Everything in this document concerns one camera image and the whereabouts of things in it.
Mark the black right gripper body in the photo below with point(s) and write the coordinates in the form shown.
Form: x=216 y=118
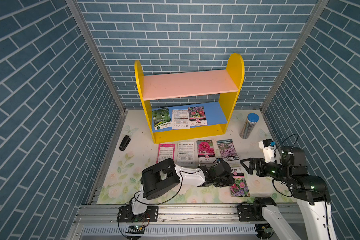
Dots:
x=272 y=169

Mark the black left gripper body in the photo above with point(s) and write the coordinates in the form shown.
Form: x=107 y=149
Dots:
x=225 y=180

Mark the mixed aster flower seed packet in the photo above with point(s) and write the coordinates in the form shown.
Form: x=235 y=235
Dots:
x=240 y=187

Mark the pink hollyhock seed packet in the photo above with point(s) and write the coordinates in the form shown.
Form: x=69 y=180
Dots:
x=205 y=151

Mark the purple flower seed packet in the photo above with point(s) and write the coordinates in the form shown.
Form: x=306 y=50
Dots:
x=227 y=150

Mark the white text back seed packet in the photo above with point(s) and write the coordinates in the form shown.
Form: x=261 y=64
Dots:
x=186 y=155

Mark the pink back seed packet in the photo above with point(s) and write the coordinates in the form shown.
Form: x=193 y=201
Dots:
x=166 y=151

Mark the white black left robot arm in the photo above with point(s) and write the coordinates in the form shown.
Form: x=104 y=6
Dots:
x=164 y=176

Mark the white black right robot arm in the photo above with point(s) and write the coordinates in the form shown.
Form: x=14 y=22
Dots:
x=310 y=192

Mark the pink aster seed packet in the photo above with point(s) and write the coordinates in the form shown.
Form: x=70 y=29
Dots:
x=197 y=116

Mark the white text packet lower shelf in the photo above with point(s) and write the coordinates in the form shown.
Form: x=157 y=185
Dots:
x=180 y=119

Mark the green gourd seed packet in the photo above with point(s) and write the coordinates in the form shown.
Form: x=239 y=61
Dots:
x=161 y=119

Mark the yellow wooden shelf unit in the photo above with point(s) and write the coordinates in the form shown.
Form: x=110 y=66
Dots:
x=216 y=91

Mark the clear pencil tube blue lid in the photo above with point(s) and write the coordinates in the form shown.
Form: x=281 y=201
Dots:
x=249 y=125

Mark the black stapler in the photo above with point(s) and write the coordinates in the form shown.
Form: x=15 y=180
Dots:
x=125 y=142

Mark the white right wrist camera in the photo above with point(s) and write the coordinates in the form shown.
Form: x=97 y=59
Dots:
x=268 y=147

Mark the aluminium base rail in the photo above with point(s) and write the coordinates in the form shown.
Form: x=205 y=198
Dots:
x=169 y=222

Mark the aluminium corner post right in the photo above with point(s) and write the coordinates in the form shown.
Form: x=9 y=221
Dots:
x=305 y=32

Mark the aluminium corner post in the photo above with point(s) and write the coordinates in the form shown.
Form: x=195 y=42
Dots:
x=81 y=22
x=305 y=32

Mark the aluminium corner post left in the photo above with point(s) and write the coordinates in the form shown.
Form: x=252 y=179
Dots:
x=81 y=22

